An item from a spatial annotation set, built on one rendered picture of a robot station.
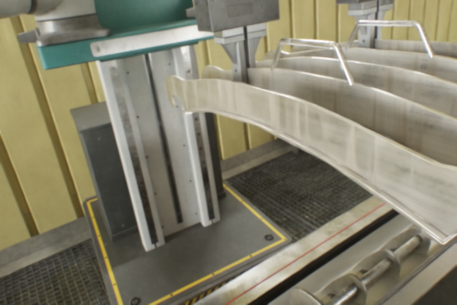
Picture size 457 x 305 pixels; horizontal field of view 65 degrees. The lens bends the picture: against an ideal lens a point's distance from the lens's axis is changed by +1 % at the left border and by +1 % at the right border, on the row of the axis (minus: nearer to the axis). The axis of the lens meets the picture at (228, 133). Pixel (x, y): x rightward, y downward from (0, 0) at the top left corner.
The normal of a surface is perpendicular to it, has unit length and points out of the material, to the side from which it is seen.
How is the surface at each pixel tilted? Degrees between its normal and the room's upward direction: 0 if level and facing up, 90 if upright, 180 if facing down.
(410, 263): 24
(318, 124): 90
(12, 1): 124
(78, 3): 96
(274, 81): 90
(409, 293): 0
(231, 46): 90
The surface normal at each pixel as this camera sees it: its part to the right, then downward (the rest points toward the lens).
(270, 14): 0.54, 0.26
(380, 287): -0.33, -0.94
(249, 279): -0.12, -0.91
